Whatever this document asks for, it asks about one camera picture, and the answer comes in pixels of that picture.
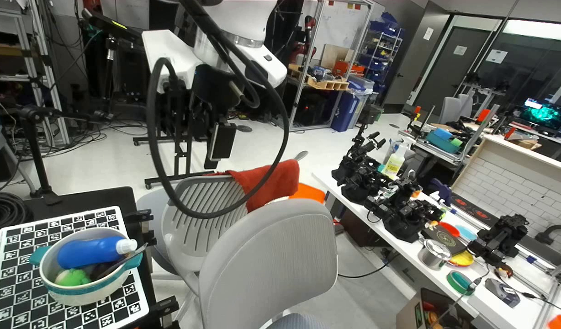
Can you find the black white calibration board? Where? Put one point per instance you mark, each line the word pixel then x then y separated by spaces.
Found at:
pixel 16 293

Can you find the black desk frame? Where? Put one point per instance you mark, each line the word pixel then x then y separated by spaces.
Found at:
pixel 170 180

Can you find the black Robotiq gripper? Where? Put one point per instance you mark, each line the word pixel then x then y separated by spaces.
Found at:
pixel 215 92

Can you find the grey door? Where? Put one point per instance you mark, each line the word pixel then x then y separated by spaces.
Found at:
pixel 440 74

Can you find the white board panel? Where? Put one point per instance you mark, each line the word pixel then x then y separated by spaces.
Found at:
pixel 336 28

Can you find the monitor with teal screen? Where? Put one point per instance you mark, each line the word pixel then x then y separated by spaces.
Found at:
pixel 543 112

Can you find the green ball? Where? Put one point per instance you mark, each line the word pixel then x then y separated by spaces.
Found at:
pixel 71 279

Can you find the red disc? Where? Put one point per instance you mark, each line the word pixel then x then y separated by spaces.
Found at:
pixel 449 229

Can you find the orange cup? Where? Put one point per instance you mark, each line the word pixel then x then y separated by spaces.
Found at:
pixel 559 323

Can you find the yellow-green bottle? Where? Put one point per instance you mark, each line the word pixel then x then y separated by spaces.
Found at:
pixel 393 165

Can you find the teal box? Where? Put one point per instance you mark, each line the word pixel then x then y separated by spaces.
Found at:
pixel 442 140

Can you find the black base table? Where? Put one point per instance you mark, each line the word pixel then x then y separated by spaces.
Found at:
pixel 78 202

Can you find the wooden workbench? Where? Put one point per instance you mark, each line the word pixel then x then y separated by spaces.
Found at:
pixel 325 85

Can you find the white metal shelf rack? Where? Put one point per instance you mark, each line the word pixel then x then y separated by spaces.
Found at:
pixel 5 78

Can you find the orange towel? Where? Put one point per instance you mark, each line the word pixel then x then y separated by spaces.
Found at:
pixel 267 184

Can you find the black clamp mount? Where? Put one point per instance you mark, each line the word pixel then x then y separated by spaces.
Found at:
pixel 139 222

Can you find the long white work table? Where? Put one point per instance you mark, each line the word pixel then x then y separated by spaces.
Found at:
pixel 517 317

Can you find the storage shelf with blue bins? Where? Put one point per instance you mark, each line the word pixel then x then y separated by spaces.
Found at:
pixel 382 30

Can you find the dark grey flat gadget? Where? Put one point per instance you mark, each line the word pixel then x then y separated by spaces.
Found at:
pixel 501 293

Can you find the black mechanical device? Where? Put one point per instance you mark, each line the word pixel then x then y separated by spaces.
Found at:
pixel 504 235

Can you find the light blue disc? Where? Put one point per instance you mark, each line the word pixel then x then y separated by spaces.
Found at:
pixel 468 235

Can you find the grey spoon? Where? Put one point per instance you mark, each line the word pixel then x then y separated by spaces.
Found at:
pixel 130 257

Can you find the grey office chair fabric back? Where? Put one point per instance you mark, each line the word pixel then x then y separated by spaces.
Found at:
pixel 261 268

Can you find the blue bottle white cap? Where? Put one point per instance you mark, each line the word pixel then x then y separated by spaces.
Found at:
pixel 88 251

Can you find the steel cup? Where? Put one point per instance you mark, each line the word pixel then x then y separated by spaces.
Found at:
pixel 435 255

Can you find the black tripod stand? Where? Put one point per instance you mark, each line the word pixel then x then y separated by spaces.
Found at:
pixel 35 153

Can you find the blue bin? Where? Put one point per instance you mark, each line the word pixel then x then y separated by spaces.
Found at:
pixel 345 112

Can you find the cardboard box of toys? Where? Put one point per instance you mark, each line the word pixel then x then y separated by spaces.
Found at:
pixel 435 314

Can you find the white teal-rimmed bowl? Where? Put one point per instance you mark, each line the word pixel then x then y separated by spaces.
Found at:
pixel 78 295

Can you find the black robot gripper device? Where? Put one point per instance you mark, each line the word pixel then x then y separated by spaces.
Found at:
pixel 407 220

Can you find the white brick wall panel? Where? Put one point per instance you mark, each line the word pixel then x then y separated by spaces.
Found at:
pixel 510 184

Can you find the black camera rig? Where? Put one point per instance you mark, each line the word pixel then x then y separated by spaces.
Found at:
pixel 354 175

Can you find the small orange object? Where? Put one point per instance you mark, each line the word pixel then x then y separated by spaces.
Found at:
pixel 309 195

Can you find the yellow dish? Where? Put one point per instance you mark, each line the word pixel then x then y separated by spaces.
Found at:
pixel 462 261

